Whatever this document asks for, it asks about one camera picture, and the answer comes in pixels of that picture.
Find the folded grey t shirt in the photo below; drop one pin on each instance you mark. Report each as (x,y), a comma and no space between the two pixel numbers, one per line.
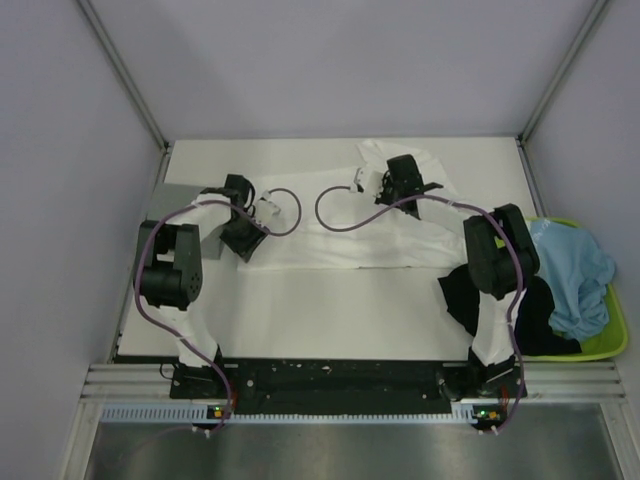
(170,197)

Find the white daisy print t shirt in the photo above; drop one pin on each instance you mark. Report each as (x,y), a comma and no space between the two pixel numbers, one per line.
(395,240)

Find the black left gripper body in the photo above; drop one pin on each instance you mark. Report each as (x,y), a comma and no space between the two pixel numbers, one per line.
(241,234)

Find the light blue t shirt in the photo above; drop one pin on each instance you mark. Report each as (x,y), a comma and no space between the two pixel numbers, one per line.
(578,272)

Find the black t shirt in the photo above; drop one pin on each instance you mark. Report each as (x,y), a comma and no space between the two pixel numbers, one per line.
(533,333)

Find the aluminium corner post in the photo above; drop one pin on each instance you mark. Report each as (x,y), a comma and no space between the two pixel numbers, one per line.
(122,73)
(587,29)

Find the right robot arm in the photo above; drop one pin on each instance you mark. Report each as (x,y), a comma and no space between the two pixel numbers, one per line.
(501,262)

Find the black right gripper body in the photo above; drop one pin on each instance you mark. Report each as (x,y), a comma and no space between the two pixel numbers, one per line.
(389,193)

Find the green plastic basket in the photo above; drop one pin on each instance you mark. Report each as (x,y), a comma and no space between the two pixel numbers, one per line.
(611,341)

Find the right aluminium corner post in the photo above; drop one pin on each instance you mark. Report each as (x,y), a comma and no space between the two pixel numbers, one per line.
(587,29)

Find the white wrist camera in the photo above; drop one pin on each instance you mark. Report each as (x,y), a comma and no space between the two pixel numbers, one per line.
(368,181)
(265,210)

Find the left aluminium corner post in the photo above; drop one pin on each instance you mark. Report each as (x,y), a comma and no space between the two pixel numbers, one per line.
(122,73)

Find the aluminium front frame rail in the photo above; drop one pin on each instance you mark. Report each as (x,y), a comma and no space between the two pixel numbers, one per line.
(547,382)

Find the grey slotted cable duct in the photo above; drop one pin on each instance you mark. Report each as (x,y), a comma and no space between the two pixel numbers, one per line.
(211,415)

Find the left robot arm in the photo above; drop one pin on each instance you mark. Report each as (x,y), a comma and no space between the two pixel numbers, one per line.
(189,226)

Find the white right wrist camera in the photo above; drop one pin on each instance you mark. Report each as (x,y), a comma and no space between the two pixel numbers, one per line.
(368,181)

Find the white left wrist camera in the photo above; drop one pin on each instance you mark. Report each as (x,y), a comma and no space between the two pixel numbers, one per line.
(265,210)

